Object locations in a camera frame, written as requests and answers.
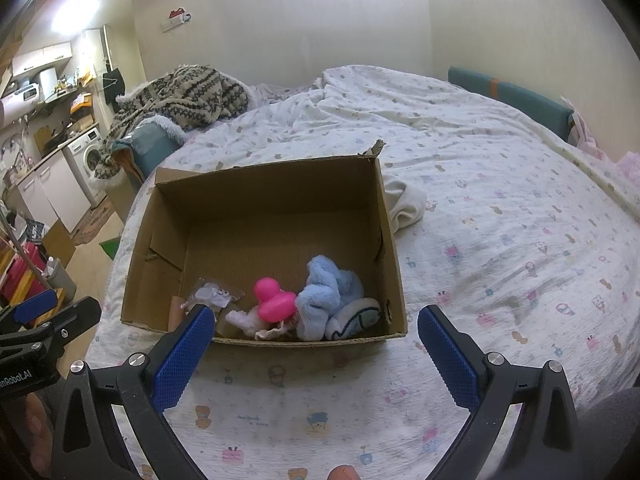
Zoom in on white cloth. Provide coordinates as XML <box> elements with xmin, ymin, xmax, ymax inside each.
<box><xmin>385</xmin><ymin>178</ymin><xmax>427</xmax><ymax>233</ymax></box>

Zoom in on white toy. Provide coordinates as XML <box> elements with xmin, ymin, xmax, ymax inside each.
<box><xmin>186</xmin><ymin>276</ymin><xmax>244</xmax><ymax>312</ymax></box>

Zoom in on white paper towel roll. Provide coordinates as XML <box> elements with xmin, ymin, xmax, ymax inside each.
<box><xmin>39</xmin><ymin>66</ymin><xmax>57</xmax><ymax>102</ymax></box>

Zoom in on teal mat with orange strip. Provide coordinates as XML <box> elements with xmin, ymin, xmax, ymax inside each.
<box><xmin>447</xmin><ymin>65</ymin><xmax>576</xmax><ymax>142</ymax></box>

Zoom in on person's grey clothed leg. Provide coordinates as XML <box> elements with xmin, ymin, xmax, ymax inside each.
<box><xmin>575</xmin><ymin>389</ymin><xmax>640</xmax><ymax>480</ymax></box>

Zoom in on flat cardboard piece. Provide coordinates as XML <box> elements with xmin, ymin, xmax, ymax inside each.
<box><xmin>40</xmin><ymin>220</ymin><xmax>77</xmax><ymax>267</ymax></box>

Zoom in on pink rubber duck toy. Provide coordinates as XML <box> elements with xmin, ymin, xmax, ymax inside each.
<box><xmin>253</xmin><ymin>277</ymin><xmax>297</xmax><ymax>323</ymax></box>

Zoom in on light blue plush toy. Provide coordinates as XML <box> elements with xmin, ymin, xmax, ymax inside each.
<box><xmin>295</xmin><ymin>255</ymin><xmax>366</xmax><ymax>343</ymax></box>

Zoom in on patterned floor rug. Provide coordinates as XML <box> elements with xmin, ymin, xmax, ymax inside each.
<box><xmin>72</xmin><ymin>195</ymin><xmax>114</xmax><ymax>247</ymax></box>

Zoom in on wall mounted holder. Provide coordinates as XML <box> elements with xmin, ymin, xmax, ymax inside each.
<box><xmin>160</xmin><ymin>6</ymin><xmax>192</xmax><ymax>32</ymax></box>

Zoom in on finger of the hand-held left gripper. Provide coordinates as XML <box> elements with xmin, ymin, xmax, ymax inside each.
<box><xmin>0</xmin><ymin>290</ymin><xmax>63</xmax><ymax>333</ymax></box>
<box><xmin>0</xmin><ymin>296</ymin><xmax>102</xmax><ymax>361</ymax></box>

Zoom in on black hanging garment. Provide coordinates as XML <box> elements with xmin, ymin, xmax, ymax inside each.
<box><xmin>102</xmin><ymin>67</ymin><xmax>126</xmax><ymax>109</ymax></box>

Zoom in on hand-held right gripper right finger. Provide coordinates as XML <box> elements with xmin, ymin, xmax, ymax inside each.
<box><xmin>417</xmin><ymin>305</ymin><xmax>583</xmax><ymax>480</ymax></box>

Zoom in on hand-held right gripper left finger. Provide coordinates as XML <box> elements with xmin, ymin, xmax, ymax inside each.
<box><xmin>50</xmin><ymin>304</ymin><xmax>216</xmax><ymax>480</ymax></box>

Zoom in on yellow wooden chair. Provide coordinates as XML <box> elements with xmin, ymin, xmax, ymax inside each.
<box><xmin>0</xmin><ymin>247</ymin><xmax>66</xmax><ymax>313</ymax></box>

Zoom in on large cardboard box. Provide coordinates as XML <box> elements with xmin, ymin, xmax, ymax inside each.
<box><xmin>107</xmin><ymin>180</ymin><xmax>143</xmax><ymax>223</ymax></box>

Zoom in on person's left hand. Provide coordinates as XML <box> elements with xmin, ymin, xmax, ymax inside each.
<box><xmin>20</xmin><ymin>391</ymin><xmax>57</xmax><ymax>480</ymax></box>

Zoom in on grey bin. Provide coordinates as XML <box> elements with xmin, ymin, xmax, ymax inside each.
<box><xmin>42</xmin><ymin>259</ymin><xmax>78</xmax><ymax>302</ymax></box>

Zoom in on white printed bedspread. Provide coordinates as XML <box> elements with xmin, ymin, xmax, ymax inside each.
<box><xmin>82</xmin><ymin>65</ymin><xmax>640</xmax><ymax>480</ymax></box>

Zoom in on brown cardboard box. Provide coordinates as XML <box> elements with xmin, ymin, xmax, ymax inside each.
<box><xmin>120</xmin><ymin>140</ymin><xmax>408</xmax><ymax>347</ymax></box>

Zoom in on white washing machine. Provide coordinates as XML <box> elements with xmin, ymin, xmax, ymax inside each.
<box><xmin>65</xmin><ymin>127</ymin><xmax>109</xmax><ymax>207</ymax></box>

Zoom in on white kitchen cabinet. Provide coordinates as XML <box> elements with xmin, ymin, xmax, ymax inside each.
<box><xmin>17</xmin><ymin>152</ymin><xmax>92</xmax><ymax>232</ymax></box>

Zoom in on pink cloth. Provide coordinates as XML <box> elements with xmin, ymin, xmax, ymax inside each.
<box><xmin>570</xmin><ymin>105</ymin><xmax>640</xmax><ymax>187</ymax></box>

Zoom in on patterned fuzzy blanket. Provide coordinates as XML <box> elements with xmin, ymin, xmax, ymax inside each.
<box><xmin>95</xmin><ymin>64</ymin><xmax>251</xmax><ymax>181</ymax></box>

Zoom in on white wall cabinets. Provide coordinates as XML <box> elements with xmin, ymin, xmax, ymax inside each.
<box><xmin>11</xmin><ymin>40</ymin><xmax>74</xmax><ymax>79</ymax></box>

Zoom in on teal folded cushion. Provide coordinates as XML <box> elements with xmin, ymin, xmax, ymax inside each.
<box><xmin>112</xmin><ymin>120</ymin><xmax>188</xmax><ymax>181</ymax></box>

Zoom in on red bag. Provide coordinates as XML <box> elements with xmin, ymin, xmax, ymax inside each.
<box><xmin>0</xmin><ymin>242</ymin><xmax>48</xmax><ymax>302</ymax></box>

